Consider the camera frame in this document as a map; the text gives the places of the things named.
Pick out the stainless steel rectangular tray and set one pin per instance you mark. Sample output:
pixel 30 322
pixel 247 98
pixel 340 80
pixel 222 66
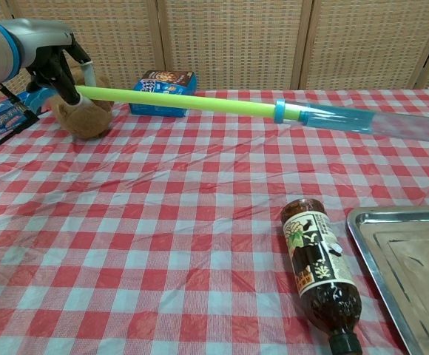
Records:
pixel 414 259

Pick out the blue Oreo cookie box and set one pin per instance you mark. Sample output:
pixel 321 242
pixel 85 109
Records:
pixel 0 118

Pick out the brown drink bottle with label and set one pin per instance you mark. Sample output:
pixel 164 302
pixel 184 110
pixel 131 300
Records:
pixel 318 259

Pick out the blue chocolate chip cookie box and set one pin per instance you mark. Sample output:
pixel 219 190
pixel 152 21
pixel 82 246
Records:
pixel 170 87

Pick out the red white checkered tablecloth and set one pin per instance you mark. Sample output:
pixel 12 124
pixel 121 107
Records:
pixel 162 222

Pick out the brown capybara plush toy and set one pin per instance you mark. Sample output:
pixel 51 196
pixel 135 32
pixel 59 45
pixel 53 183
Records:
pixel 85 122

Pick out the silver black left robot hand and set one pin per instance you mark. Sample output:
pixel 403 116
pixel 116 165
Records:
pixel 44 40

